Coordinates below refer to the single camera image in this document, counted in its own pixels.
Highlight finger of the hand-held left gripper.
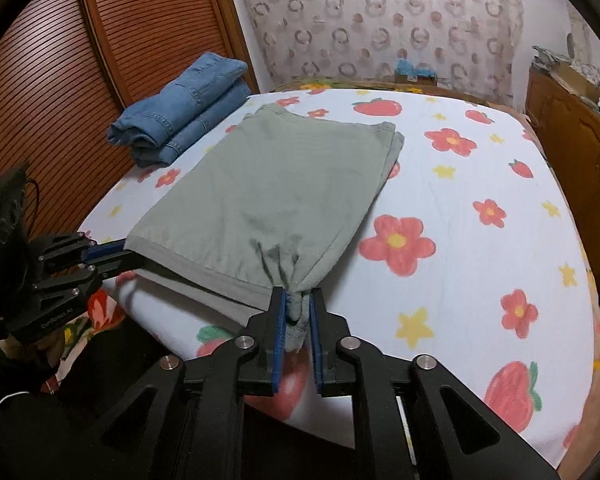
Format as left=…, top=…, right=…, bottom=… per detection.
left=39, top=231, right=131, bottom=273
left=32, top=252, right=150, bottom=311

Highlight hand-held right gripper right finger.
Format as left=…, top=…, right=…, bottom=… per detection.
left=307, top=287, right=561, bottom=480

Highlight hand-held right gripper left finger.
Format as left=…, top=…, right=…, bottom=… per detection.
left=100, top=286, right=288, bottom=480

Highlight grey-green pants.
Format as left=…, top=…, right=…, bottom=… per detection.
left=125, top=104, right=406, bottom=353

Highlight strawberry printed white sheet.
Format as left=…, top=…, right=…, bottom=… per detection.
left=75, top=87, right=600, bottom=466

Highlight wooden louvered wardrobe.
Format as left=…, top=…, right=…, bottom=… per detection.
left=0, top=0, right=258, bottom=241

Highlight folded blue jeans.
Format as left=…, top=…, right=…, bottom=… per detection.
left=106, top=51, right=252, bottom=168

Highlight long wooden cabinet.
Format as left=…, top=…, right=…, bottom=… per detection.
left=525, top=62, right=600, bottom=281

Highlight circle patterned sheer curtain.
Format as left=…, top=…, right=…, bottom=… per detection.
left=235, top=0, right=526, bottom=93

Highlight open cardboard box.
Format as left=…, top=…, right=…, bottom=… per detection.
left=550, top=62, right=600, bottom=100

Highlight stack of folded cloths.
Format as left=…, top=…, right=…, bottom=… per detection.
left=532, top=45, right=573, bottom=66

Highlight floral printed cloth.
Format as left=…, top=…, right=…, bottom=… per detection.
left=570, top=60, right=600, bottom=86

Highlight tied cream curtain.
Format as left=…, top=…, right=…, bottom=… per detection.
left=566, top=7, right=593, bottom=58

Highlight white cable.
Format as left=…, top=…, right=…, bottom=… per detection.
left=0, top=389, right=31, bottom=411

